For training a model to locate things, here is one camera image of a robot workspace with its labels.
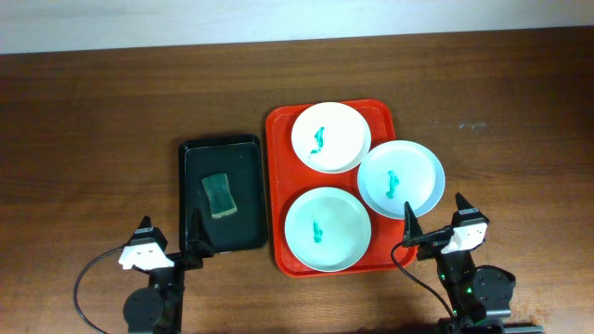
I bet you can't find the green yellow sponge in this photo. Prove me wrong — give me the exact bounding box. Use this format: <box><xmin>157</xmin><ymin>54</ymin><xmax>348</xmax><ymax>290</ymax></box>
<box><xmin>202</xmin><ymin>173</ymin><xmax>238</xmax><ymax>219</ymax></box>

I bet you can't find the light blue plate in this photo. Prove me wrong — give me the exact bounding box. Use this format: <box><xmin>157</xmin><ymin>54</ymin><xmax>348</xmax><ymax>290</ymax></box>
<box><xmin>357</xmin><ymin>140</ymin><xmax>446</xmax><ymax>220</ymax></box>

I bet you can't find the mint green plate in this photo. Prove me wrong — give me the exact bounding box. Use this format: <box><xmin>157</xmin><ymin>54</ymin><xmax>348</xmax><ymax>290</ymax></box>
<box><xmin>284</xmin><ymin>187</ymin><xmax>371</xmax><ymax>273</ymax></box>

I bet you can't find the white plate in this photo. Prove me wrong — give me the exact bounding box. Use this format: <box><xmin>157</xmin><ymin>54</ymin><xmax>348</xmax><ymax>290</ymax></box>
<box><xmin>291</xmin><ymin>102</ymin><xmax>371</xmax><ymax>173</ymax></box>

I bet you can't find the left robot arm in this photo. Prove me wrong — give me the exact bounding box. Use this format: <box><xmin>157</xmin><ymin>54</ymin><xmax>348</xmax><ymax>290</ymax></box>
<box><xmin>119</xmin><ymin>210</ymin><xmax>214</xmax><ymax>334</ymax></box>

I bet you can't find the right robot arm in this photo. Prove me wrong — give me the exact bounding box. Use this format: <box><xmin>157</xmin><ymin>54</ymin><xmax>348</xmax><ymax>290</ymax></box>
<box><xmin>394</xmin><ymin>193</ymin><xmax>544</xmax><ymax>334</ymax></box>

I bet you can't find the black plastic tray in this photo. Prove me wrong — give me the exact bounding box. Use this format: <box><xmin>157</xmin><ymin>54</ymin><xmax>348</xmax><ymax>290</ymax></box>
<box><xmin>178</xmin><ymin>135</ymin><xmax>268</xmax><ymax>253</ymax></box>

